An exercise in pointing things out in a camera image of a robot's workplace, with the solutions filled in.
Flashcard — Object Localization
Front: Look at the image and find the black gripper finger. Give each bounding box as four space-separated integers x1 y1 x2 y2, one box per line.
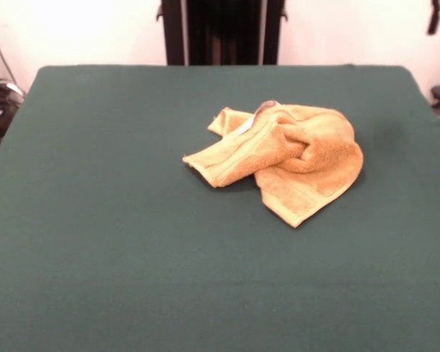
426 0 440 36

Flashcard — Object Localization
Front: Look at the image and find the orange terry towel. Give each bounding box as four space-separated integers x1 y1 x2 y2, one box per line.
182 100 364 229

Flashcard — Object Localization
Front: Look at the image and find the dark green table cloth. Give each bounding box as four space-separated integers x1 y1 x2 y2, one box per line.
0 64 440 352

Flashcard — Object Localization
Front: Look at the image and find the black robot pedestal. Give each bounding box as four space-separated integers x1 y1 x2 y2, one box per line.
155 0 289 67

